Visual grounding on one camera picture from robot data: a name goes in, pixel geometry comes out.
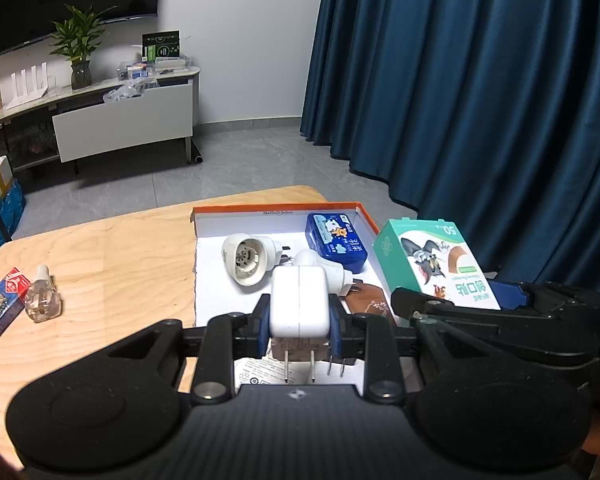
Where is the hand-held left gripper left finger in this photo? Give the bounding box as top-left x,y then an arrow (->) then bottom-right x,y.
107,294 -> 273,407

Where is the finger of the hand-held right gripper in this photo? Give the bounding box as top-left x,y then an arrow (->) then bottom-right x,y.
391,286 -> 487,330
492,280 -> 537,311

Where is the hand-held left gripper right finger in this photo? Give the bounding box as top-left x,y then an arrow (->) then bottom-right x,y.
328,294 -> 422,405

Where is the white power adapter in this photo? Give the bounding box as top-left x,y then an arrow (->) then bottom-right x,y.
271,266 -> 332,386

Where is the brown tube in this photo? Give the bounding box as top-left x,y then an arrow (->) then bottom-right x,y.
342,282 -> 396,328

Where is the white adapter box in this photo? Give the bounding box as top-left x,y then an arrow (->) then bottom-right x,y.
233,356 -> 367,388

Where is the green bandage box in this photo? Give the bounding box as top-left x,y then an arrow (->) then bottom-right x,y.
372,217 -> 502,311

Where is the orange-edged white cardboard tray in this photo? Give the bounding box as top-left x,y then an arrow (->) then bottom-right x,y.
190,201 -> 396,361

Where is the white plug-in mosquito heater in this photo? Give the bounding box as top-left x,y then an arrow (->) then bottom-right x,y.
292,249 -> 363,297

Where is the white round plug-in device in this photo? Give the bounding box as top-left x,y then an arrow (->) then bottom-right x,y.
222,233 -> 292,288

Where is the blue tissue pack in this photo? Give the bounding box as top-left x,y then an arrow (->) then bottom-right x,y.
305,212 -> 368,273

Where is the blue curtain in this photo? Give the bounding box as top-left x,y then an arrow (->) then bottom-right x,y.
300,0 -> 600,293

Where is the clear glass liquid bottle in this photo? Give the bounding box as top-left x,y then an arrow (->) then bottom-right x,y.
24,264 -> 62,323

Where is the white television cabinet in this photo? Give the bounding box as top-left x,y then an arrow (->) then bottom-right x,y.
0,65 -> 206,181

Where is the red and blue card box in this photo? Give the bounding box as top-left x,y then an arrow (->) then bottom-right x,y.
0,266 -> 32,337

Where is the clear plastic bag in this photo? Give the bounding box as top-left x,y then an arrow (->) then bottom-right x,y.
102,82 -> 146,105

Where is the blue bag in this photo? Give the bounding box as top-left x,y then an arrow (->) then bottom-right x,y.
0,180 -> 27,241

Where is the pile of clear small boxes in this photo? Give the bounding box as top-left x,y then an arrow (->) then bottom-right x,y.
117,57 -> 188,81

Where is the green and black box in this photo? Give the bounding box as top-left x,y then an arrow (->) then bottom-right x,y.
141,29 -> 182,59

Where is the potted green plant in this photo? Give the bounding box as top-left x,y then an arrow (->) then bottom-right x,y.
49,4 -> 116,91

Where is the white router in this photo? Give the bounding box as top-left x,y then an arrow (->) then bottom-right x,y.
5,60 -> 53,110

